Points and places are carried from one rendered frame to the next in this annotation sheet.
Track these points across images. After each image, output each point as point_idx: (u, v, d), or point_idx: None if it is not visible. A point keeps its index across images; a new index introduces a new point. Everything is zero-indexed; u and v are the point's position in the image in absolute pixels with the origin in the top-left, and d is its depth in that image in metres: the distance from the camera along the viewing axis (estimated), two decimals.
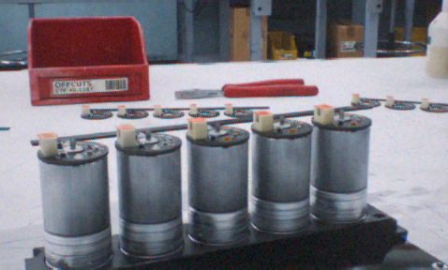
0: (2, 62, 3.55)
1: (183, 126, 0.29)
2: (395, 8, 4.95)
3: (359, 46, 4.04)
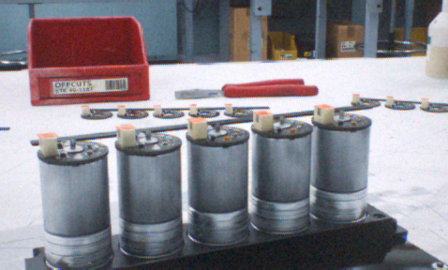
0: (2, 62, 3.55)
1: (183, 126, 0.29)
2: (395, 8, 4.95)
3: (359, 46, 4.04)
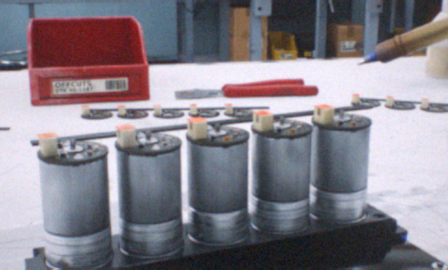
0: (2, 62, 3.55)
1: (183, 126, 0.29)
2: (395, 8, 4.95)
3: (359, 46, 4.04)
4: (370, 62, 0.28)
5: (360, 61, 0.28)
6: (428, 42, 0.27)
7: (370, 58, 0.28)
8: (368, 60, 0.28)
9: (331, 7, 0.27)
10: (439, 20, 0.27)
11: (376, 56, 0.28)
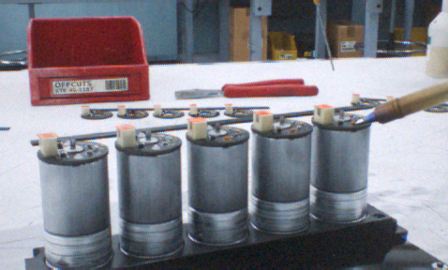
0: (2, 62, 3.55)
1: (183, 126, 0.29)
2: (395, 8, 4.95)
3: (359, 46, 4.04)
4: (368, 122, 0.29)
5: (359, 121, 0.29)
6: (425, 106, 0.28)
7: (369, 119, 0.29)
8: (367, 121, 0.29)
9: (332, 67, 0.28)
10: (435, 84, 0.27)
11: (375, 117, 0.28)
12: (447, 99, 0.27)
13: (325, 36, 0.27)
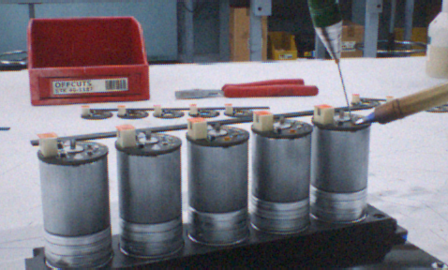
0: (2, 62, 3.55)
1: (183, 126, 0.29)
2: (395, 8, 4.95)
3: (359, 46, 4.04)
4: (368, 123, 0.29)
5: (359, 121, 0.29)
6: (425, 107, 0.28)
7: (369, 119, 0.29)
8: (367, 121, 0.29)
9: (350, 121, 0.29)
10: (436, 86, 0.27)
11: (375, 118, 0.29)
12: (447, 100, 0.27)
13: (345, 93, 0.28)
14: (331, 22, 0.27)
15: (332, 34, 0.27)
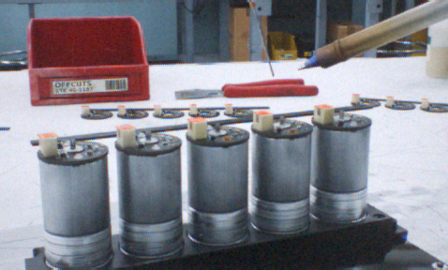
0: (2, 62, 3.55)
1: (183, 126, 0.29)
2: (395, 8, 4.95)
3: None
4: (310, 67, 0.27)
5: (301, 66, 0.27)
6: (368, 47, 0.26)
7: (311, 64, 0.27)
8: (308, 65, 0.27)
9: (271, 72, 0.27)
10: (378, 23, 0.26)
11: (316, 61, 0.27)
12: (391, 38, 0.25)
13: (262, 40, 0.26)
14: None
15: None
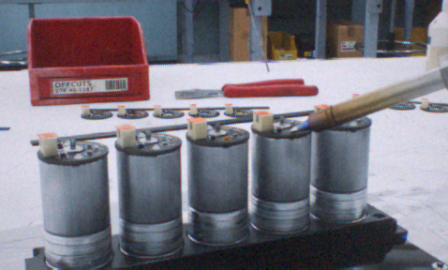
0: (2, 62, 3.55)
1: (183, 126, 0.29)
2: (395, 8, 4.95)
3: (359, 46, 4.04)
4: (303, 130, 0.28)
5: (293, 128, 0.28)
6: (359, 114, 0.26)
7: (304, 127, 0.27)
8: (301, 128, 0.28)
9: (266, 67, 0.27)
10: (369, 93, 0.26)
11: (308, 126, 0.27)
12: (381, 108, 0.26)
13: (258, 36, 0.26)
14: None
15: None
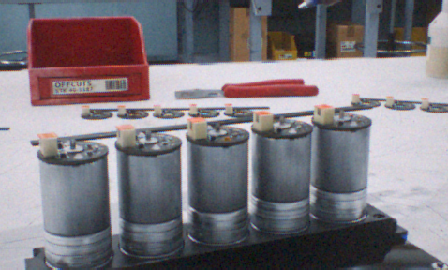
0: (2, 62, 3.55)
1: (183, 126, 0.29)
2: (395, 8, 4.95)
3: (359, 46, 4.04)
4: (312, 5, 0.26)
5: (302, 4, 0.26)
6: None
7: (313, 1, 0.26)
8: (310, 3, 0.26)
9: (255, 8, 0.26)
10: None
11: None
12: None
13: None
14: None
15: None
